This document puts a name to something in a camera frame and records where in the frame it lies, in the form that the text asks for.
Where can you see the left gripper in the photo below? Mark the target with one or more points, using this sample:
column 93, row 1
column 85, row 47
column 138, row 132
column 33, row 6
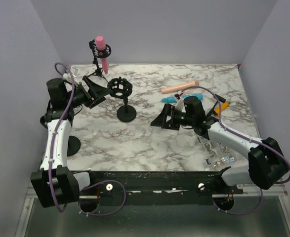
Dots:
column 100, row 92

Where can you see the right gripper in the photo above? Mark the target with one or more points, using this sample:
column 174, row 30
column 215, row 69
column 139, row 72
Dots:
column 160, row 120

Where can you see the black shock-mount mic stand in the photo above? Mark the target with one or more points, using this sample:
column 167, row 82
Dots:
column 122, row 89

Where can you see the blue microphone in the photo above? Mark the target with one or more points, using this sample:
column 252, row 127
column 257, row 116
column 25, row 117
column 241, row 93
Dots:
column 172, row 99

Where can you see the black tripod mic stand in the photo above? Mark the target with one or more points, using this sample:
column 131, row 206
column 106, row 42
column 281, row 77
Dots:
column 96, row 59

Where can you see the beige microphone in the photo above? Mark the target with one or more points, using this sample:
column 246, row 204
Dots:
column 180, row 87

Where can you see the pink microphone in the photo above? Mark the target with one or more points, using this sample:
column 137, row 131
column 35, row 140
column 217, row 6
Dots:
column 101, row 47

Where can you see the black clip mic stand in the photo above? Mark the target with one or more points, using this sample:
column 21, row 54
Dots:
column 74, row 143

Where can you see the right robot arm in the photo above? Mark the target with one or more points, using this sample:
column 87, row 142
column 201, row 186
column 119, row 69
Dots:
column 265, row 165

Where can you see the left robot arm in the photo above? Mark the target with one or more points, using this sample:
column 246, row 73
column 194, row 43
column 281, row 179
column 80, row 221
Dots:
column 58, row 138

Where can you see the clear plastic parts box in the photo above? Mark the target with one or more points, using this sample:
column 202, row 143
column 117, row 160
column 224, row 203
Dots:
column 217, row 155

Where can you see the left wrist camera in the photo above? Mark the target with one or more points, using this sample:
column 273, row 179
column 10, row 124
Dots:
column 70, row 71

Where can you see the orange handled tool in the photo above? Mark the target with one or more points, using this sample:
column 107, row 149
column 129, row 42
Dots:
column 222, row 104

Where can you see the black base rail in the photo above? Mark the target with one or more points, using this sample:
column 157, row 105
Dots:
column 138, row 188

